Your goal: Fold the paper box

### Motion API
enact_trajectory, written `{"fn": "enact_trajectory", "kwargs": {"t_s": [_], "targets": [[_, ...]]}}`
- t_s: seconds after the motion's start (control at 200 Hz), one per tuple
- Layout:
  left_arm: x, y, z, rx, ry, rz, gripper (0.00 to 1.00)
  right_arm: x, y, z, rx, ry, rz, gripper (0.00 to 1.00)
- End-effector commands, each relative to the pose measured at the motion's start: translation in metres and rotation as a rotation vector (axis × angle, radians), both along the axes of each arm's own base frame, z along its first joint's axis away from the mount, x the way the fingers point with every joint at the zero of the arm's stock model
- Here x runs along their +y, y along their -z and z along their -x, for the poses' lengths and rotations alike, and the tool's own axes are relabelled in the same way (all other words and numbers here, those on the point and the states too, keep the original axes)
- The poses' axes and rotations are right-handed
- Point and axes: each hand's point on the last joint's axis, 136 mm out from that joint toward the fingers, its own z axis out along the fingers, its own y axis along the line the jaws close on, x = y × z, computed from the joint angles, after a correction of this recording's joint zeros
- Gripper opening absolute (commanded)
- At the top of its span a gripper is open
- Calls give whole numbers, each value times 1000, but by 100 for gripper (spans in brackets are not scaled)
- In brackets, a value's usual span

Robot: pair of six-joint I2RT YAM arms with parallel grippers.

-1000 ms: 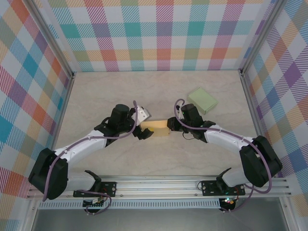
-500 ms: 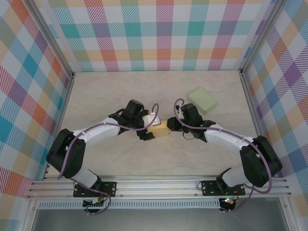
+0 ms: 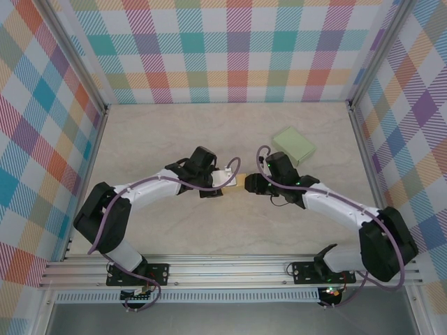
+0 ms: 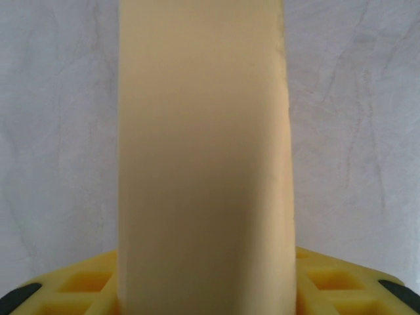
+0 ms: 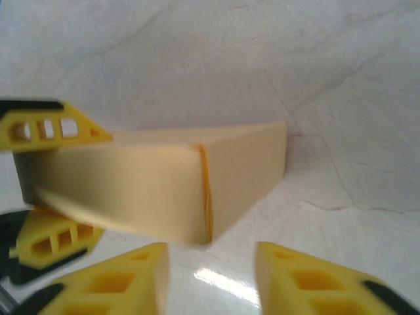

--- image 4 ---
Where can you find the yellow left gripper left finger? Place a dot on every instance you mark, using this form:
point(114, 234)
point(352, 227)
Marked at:
point(72, 288)

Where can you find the yellow cardboard cutout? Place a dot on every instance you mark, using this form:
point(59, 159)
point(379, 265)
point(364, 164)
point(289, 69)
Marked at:
point(203, 157)

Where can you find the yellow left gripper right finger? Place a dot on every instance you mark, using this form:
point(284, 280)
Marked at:
point(344, 288)

